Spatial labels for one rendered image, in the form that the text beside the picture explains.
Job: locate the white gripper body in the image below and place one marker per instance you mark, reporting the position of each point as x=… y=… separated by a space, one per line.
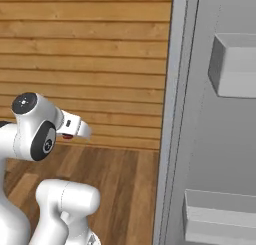
x=84 y=130

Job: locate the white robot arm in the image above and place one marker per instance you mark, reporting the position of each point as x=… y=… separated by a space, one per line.
x=33 y=129

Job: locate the grey fridge door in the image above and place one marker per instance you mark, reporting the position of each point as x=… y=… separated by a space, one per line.
x=196 y=129

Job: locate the grey fridge door bin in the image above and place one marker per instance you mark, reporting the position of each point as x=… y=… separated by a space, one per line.
x=238 y=69
x=220 y=219

